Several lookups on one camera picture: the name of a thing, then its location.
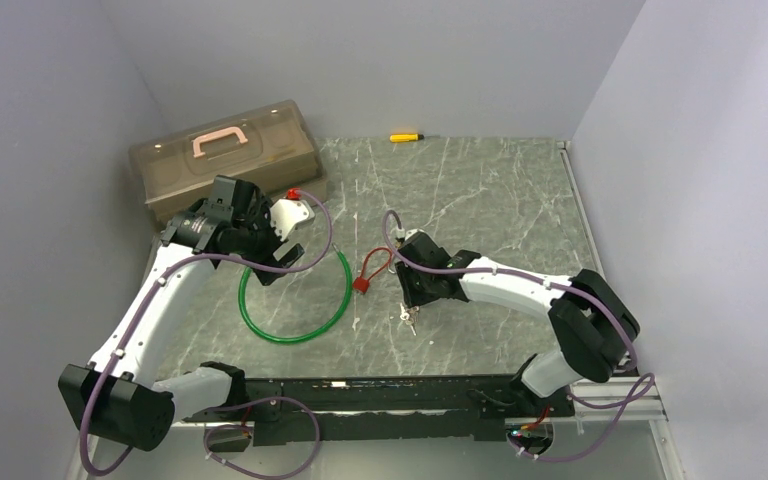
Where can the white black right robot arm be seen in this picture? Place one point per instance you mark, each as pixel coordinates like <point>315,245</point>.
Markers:
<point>593,328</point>

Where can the green cable lock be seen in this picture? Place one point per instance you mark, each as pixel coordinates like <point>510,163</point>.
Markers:
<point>298,339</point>

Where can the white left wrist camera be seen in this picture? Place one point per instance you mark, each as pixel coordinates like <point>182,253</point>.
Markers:
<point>290,213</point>

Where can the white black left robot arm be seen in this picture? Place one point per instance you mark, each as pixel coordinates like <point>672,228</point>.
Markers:
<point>117,395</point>

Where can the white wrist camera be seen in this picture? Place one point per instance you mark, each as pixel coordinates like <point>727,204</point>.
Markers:
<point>401,235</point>
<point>290,213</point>

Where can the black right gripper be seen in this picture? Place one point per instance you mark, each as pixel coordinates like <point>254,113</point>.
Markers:
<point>412,297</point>

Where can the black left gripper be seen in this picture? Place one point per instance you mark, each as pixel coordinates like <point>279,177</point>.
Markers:
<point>260,213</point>

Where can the bunch of small keys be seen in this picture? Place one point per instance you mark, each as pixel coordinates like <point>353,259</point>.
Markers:
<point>409,316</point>

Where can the yellow handled screwdriver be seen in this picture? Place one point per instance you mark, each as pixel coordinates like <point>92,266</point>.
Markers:
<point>406,138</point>

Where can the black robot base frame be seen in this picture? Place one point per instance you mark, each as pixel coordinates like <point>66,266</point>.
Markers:
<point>480,407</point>

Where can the brown translucent toolbox pink handle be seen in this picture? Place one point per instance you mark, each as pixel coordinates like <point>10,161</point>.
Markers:
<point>270,146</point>

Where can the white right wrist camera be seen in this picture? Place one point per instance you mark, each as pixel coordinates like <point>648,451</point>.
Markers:
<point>401,235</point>

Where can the red cable padlock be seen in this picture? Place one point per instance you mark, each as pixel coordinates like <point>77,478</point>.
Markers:
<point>376,261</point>

